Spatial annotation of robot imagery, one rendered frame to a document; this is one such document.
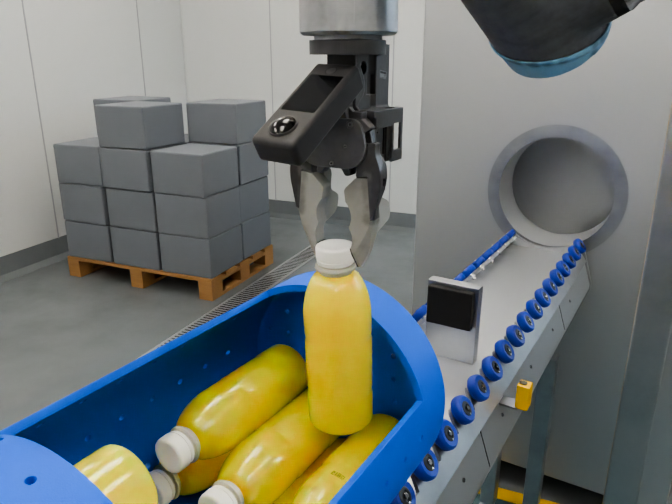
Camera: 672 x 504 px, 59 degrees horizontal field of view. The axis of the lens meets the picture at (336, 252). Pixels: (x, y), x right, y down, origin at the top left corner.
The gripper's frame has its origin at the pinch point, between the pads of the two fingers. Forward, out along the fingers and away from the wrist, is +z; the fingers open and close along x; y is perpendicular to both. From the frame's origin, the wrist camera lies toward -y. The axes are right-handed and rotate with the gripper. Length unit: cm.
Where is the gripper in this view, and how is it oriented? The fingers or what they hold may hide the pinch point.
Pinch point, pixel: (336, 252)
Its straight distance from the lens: 59.3
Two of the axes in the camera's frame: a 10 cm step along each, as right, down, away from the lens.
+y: 5.2, -2.7, 8.1
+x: -8.5, -1.6, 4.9
